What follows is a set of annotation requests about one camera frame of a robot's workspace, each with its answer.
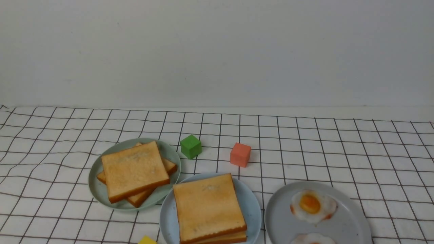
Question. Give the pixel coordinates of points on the orange cube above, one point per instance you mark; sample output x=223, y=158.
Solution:
x=240, y=155

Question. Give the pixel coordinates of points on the fried egg near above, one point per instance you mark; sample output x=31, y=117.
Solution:
x=312, y=238

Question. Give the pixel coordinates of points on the green cube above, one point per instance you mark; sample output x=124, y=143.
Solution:
x=191, y=146

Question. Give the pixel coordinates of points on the toast slice top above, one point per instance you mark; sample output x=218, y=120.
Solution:
x=208, y=208

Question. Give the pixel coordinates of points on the yellow cube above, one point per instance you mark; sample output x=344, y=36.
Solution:
x=147, y=240

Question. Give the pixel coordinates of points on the green plate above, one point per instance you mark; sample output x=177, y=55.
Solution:
x=99, y=190

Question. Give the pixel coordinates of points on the toast slice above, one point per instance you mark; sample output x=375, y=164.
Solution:
x=208, y=208
x=225, y=239
x=133, y=170

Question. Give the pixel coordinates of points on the grey plate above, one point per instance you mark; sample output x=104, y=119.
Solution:
x=348, y=225

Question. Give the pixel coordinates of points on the fried egg back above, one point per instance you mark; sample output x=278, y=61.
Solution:
x=312, y=206

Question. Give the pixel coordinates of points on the toast slice on green plate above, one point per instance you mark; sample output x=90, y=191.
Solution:
x=133, y=170

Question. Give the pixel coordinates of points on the white black-grid tablecloth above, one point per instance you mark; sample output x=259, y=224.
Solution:
x=384, y=166

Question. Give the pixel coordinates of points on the bottom toast on green plate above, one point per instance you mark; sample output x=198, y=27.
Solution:
x=139, y=198

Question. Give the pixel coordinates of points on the fried egg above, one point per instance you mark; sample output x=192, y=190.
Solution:
x=312, y=206
x=312, y=238

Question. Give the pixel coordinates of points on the light blue plate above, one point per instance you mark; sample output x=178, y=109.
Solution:
x=249, y=205

